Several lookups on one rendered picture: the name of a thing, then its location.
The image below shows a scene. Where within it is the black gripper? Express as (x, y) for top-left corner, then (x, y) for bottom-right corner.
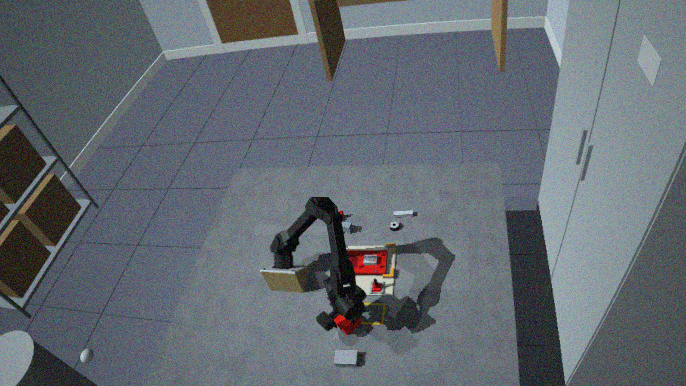
(316, 284), (367, 331)

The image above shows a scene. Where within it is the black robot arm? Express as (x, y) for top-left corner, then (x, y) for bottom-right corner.
(270, 197), (365, 323)

